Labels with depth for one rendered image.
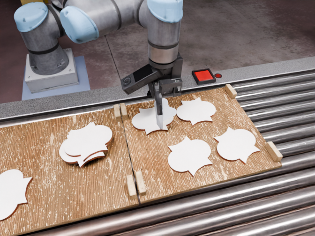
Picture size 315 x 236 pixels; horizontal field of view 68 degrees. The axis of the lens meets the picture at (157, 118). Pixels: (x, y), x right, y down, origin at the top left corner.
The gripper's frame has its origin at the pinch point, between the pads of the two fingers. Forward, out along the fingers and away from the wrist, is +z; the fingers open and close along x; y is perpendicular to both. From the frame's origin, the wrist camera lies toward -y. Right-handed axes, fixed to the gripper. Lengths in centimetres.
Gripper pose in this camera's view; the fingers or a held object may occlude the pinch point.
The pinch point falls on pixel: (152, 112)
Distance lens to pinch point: 73.6
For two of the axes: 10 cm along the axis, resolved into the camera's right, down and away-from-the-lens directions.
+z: -0.4, 6.8, 7.4
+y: 9.6, -1.7, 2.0
